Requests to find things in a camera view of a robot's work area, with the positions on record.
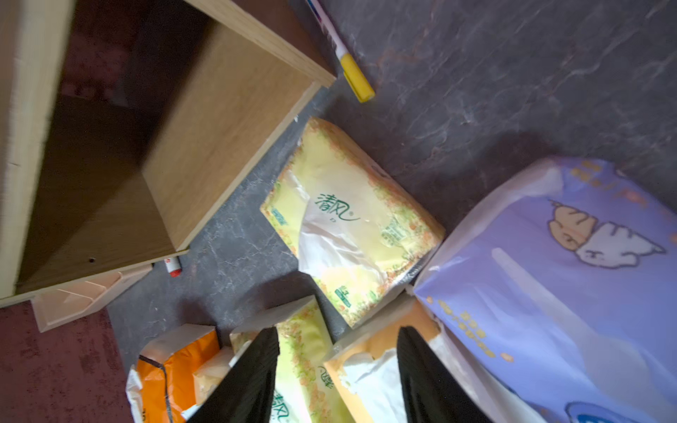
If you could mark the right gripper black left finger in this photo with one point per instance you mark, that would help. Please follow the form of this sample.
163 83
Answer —
247 391

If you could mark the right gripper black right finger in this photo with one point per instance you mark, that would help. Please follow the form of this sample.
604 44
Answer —
430 392

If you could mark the beige tissue pack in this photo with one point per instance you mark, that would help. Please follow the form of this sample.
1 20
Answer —
208 377

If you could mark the yellow white tissue pack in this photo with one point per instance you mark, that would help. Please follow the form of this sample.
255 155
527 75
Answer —
364 365

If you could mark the orange tissue pack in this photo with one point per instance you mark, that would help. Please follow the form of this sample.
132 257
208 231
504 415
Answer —
160 387

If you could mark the purple tissue pack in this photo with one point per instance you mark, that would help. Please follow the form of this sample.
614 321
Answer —
562 283

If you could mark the wooden shelf unit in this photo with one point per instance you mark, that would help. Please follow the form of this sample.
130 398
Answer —
88 188

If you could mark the red white marker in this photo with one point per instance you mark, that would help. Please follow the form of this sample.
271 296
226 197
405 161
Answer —
173 266

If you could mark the wooden lattice file organizer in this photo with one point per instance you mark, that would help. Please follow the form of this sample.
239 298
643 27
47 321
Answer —
75 300

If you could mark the yellow marker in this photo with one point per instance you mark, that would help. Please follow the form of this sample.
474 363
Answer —
357 81

